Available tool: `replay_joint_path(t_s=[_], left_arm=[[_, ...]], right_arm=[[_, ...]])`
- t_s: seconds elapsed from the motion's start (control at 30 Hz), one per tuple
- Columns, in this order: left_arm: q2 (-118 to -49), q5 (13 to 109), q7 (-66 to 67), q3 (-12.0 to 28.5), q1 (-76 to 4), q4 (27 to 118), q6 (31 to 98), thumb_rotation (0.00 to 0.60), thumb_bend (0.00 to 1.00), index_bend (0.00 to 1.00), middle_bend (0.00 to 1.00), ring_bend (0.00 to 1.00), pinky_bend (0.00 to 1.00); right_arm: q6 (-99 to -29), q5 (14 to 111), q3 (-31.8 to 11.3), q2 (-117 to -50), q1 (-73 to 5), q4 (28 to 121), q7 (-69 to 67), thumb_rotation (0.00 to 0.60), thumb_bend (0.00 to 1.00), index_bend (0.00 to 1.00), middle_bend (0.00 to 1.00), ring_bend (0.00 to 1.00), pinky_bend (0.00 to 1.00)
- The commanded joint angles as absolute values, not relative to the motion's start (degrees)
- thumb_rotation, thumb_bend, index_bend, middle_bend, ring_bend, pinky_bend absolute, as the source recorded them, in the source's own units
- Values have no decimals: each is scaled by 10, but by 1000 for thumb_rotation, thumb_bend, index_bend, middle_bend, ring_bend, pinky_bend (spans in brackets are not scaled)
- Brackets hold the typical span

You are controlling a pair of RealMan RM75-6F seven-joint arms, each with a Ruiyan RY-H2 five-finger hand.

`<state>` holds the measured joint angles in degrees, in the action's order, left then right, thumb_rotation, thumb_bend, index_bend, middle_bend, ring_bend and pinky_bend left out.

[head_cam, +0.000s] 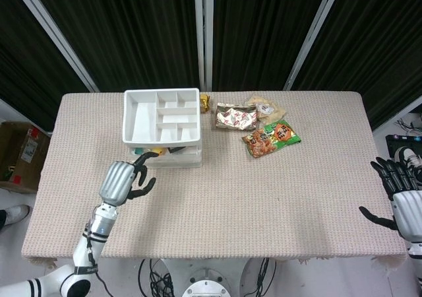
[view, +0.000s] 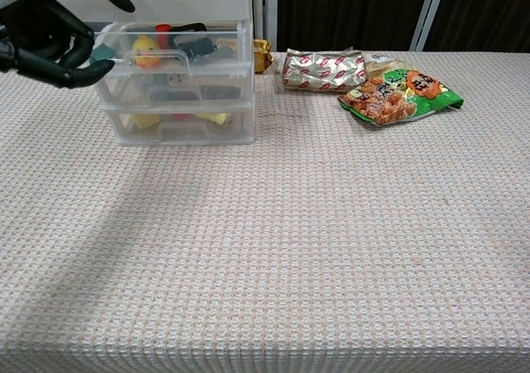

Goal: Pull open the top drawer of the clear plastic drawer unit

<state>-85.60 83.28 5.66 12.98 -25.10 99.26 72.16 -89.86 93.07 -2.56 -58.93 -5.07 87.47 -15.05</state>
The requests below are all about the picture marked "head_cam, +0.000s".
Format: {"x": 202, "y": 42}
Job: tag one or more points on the clear plastic storage bin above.
{"x": 178, "y": 161}

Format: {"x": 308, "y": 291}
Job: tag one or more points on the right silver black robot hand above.
{"x": 410, "y": 212}

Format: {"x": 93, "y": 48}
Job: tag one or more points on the black partition panel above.
{"x": 379, "y": 46}
{"x": 263, "y": 29}
{"x": 132, "y": 29}
{"x": 19, "y": 46}

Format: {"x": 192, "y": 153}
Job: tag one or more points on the small yellow item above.
{"x": 158, "y": 151}

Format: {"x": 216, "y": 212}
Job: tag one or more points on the white plastic drawer organizer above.
{"x": 145, "y": 118}

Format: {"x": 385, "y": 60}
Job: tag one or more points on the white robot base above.
{"x": 204, "y": 277}

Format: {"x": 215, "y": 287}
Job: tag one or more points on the small gold snack packet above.
{"x": 204, "y": 104}

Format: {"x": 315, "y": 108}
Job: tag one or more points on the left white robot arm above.
{"x": 95, "y": 234}

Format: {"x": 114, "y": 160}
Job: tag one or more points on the black equipment case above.
{"x": 392, "y": 142}

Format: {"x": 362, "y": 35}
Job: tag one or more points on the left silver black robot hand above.
{"x": 115, "y": 184}

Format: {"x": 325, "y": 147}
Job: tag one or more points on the brown cardboard box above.
{"x": 19, "y": 151}

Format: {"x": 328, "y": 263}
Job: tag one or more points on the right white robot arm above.
{"x": 416, "y": 251}

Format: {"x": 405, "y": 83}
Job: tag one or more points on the clear beige snack bag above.
{"x": 273, "y": 110}

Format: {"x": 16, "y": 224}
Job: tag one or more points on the small green item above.
{"x": 139, "y": 150}

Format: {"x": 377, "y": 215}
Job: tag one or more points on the black white sneaker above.
{"x": 410, "y": 155}

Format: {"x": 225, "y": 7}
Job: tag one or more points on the grey partition post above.
{"x": 313, "y": 34}
{"x": 199, "y": 29}
{"x": 54, "y": 34}

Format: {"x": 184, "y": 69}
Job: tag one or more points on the red white snack packet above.
{"x": 235, "y": 116}

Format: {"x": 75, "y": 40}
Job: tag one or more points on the green orange snack bag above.
{"x": 270, "y": 138}

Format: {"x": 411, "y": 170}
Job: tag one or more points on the beige woven tablecloth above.
{"x": 230, "y": 204}

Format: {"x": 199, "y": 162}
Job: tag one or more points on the white shoe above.
{"x": 18, "y": 212}

